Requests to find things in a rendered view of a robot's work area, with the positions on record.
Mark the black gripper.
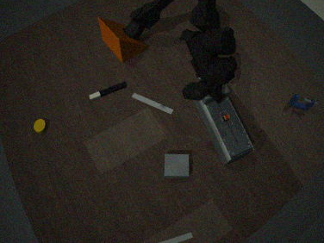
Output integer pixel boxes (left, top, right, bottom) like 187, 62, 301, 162
182, 54, 222, 103

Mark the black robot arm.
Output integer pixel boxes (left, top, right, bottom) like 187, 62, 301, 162
122, 0, 238, 84

